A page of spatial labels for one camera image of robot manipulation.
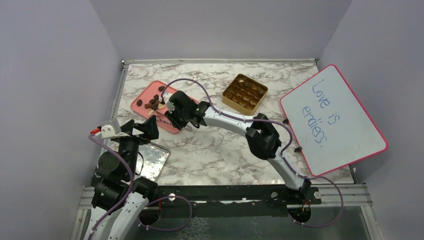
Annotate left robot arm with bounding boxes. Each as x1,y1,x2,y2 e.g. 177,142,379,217
84,116,159,240

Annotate pink framed whiteboard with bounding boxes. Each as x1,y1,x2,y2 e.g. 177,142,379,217
280,64,389,176

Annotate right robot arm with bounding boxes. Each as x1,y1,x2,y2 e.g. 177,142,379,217
134,90,311,204

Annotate dark oval chocolate left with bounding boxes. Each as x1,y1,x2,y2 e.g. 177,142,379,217
136,99,143,107

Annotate pink silicone tongs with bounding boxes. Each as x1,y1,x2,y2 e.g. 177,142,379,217
156,111,172,126

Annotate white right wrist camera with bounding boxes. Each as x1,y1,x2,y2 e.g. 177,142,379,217
163,92,175,113

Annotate pink plastic tray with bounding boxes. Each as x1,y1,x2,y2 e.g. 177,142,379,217
130,80,180,134

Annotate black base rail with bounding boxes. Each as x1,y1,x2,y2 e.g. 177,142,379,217
139,184,322,225

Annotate gold chocolate tin box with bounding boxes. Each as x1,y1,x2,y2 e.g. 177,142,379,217
221,73,268,116

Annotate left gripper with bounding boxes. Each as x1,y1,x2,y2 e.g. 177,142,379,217
117,114,159,179

